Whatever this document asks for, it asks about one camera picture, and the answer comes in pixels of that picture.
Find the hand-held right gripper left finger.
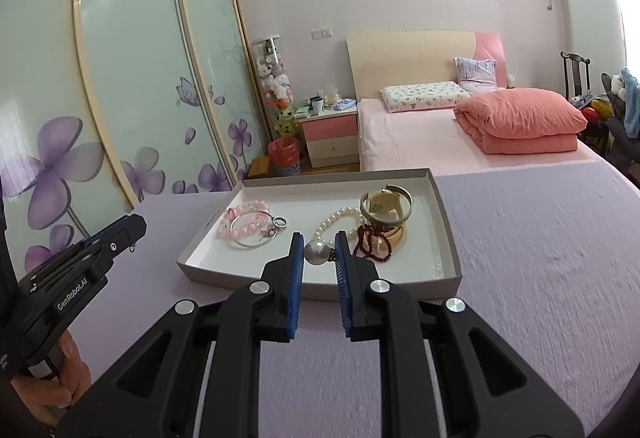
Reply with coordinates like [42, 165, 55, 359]
[56, 232, 306, 438]

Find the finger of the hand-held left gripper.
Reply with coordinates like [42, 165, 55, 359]
[80, 213, 149, 270]

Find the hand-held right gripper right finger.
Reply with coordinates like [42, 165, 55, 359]
[333, 230, 586, 438]

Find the pearl earring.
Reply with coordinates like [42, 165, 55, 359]
[304, 239, 335, 267]

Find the dark red bead bracelet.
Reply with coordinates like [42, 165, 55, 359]
[352, 223, 394, 262]

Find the thin silver bangle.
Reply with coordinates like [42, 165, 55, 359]
[230, 211, 277, 249]

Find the white pearl bracelet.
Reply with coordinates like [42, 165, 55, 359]
[312, 205, 366, 244]

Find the silver cuff bangle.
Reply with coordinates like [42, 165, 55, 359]
[359, 188, 415, 225]

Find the grey cardboard box tray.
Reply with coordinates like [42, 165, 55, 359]
[176, 168, 462, 304]

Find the person's left hand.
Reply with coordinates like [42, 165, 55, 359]
[10, 328, 93, 429]

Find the small wooden stool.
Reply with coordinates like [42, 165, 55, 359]
[248, 156, 274, 179]

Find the red trash bin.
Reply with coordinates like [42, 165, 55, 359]
[267, 138, 301, 178]

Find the pink and cream nightstand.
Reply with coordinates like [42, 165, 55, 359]
[300, 105, 360, 169]

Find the flower print sliding wardrobe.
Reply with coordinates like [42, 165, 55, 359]
[0, 0, 257, 280]

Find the green plush toy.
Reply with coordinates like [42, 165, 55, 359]
[277, 107, 301, 139]

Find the pink bed mattress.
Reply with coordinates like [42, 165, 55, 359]
[357, 98, 599, 177]

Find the purple bedspread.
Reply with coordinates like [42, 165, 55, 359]
[50, 162, 640, 438]

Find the flat floral pillow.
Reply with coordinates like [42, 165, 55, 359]
[380, 80, 472, 114]

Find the clear tube of plush toys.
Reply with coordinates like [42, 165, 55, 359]
[250, 35, 296, 140]

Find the cream and pink headboard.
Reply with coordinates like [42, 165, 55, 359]
[346, 30, 504, 102]

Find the folded pink quilt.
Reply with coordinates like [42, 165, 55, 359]
[453, 87, 589, 155]

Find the small purple print pillow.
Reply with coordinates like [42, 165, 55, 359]
[453, 58, 499, 94]

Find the colourful toys pile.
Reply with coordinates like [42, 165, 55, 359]
[572, 93, 612, 124]

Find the dark wooden chair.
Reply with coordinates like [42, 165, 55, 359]
[560, 51, 612, 155]

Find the grey office chair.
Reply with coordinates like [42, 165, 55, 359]
[600, 73, 640, 180]

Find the blue fleece garment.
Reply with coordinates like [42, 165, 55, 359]
[620, 68, 640, 140]

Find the pink bead bracelet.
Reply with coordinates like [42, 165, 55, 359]
[217, 200, 274, 242]

